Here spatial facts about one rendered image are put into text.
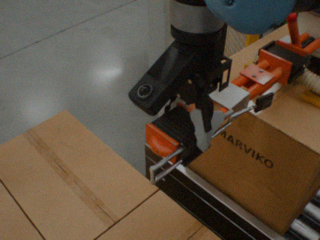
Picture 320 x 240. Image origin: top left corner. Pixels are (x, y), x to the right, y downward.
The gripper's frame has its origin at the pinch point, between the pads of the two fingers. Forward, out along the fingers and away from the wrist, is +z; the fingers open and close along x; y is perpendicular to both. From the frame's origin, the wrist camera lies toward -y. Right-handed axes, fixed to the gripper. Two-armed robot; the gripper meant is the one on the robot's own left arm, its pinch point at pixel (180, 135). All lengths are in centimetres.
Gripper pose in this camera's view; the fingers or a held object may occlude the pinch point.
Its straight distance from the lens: 57.8
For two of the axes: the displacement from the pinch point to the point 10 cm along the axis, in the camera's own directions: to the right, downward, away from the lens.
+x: -6.9, -4.9, 5.3
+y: 7.2, -4.7, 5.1
